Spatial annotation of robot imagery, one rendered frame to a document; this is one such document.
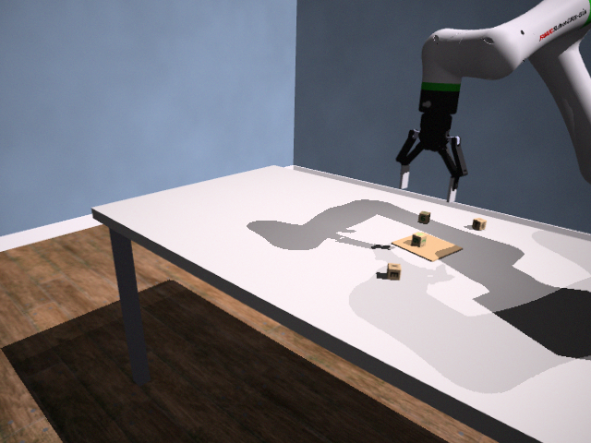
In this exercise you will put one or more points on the tan flat mat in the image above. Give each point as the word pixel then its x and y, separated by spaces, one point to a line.
pixel 433 250

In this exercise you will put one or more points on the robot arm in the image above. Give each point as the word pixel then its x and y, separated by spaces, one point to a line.
pixel 448 55

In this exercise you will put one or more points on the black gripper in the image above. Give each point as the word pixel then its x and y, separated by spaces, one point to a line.
pixel 434 135

